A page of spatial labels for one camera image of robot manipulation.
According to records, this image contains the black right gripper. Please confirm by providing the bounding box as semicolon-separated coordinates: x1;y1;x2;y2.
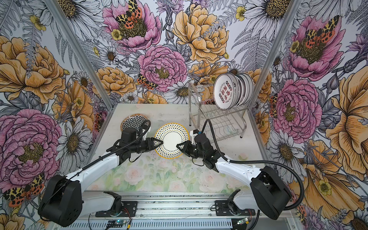
175;140;205;160

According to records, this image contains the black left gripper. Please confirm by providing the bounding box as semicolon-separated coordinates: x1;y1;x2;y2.
130;137;163;153

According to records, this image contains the yellow rim dotted plate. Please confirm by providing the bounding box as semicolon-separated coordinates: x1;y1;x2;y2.
154;123;189;159

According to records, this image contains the chrome wire dish rack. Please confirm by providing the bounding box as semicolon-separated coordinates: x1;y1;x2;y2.
186;83;255;141

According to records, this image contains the green rim printed plate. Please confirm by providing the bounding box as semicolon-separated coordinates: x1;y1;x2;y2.
213;73;238;110

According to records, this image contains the black geometric pattern plate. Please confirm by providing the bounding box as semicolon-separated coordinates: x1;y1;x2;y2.
120;114;148;131

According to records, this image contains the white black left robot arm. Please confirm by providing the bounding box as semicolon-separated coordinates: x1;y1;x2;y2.
38;128;163;227

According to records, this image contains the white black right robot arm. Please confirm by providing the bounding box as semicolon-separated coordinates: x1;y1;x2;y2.
176;133;292;220

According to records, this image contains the small green circuit board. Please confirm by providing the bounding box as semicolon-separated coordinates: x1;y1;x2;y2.
106;219;126;229

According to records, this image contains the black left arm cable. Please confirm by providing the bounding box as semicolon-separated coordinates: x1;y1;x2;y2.
38;119;151;222

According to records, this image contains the aluminium mounting rail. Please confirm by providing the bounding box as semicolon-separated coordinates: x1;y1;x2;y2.
66;192;302;230

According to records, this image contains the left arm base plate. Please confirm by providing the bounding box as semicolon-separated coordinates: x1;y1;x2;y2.
95;201;138;218

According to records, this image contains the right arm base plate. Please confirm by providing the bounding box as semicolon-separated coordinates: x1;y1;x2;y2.
214;200;256;216

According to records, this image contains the black corrugated right cable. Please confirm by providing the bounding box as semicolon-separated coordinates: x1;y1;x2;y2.
200;118;305;230

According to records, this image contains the right aluminium corner post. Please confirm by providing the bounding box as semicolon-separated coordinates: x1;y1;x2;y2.
251;0;302;103

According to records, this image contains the aluminium corner post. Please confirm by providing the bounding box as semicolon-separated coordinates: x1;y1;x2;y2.
45;1;114;111
251;0;302;103

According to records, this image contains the left aluminium corner post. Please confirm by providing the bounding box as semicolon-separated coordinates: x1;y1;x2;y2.
45;1;114;111

